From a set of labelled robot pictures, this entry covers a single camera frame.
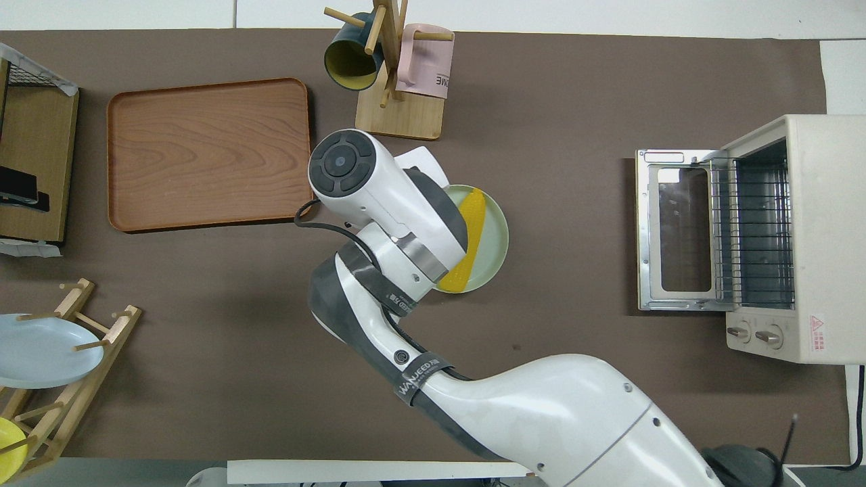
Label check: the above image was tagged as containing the wooden mug tree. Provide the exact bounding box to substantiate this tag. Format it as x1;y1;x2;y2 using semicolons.
323;0;455;141

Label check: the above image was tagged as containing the pink mug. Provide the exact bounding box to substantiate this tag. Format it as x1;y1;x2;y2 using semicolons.
394;24;455;100

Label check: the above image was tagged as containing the glass oven door with handle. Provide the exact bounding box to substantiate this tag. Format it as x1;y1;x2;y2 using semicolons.
635;149;736;312

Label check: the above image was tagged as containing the yellow plate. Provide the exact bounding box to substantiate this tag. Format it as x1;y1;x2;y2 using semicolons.
0;417;29;478

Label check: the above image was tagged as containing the pale green plate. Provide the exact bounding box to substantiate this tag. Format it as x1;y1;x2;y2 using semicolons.
433;184;509;294

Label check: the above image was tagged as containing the light blue plate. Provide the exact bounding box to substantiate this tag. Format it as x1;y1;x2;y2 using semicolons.
0;312;106;390

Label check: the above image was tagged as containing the black oven power cord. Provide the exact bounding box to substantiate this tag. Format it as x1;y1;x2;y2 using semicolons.
788;364;866;472

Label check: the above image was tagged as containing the wooden plate rack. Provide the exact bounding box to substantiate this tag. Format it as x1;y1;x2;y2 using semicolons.
0;277;143;482

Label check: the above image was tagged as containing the dark blue mug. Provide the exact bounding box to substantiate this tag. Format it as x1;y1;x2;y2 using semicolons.
323;12;386;92

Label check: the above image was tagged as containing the metal oven wire rack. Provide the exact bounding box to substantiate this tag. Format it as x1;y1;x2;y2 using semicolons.
709;157;796;308

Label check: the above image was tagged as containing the white patterned cloth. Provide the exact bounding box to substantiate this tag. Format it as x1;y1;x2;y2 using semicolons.
0;42;79;96
0;238;63;258

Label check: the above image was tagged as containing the brown table mat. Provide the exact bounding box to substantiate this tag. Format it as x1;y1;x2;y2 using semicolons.
0;28;850;462

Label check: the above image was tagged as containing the brown wooden tray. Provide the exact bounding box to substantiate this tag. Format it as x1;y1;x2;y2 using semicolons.
107;78;315;234

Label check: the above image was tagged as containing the cream toaster oven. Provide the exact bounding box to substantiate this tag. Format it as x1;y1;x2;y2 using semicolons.
717;114;866;365

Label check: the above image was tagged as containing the yellow corn cob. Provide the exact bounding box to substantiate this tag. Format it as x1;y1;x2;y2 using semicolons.
438;188;488;293

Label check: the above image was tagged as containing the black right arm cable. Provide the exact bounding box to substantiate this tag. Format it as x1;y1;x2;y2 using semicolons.
294;198;381;259

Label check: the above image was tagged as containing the black wire basket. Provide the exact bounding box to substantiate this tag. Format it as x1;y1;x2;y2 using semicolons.
0;44;76;95

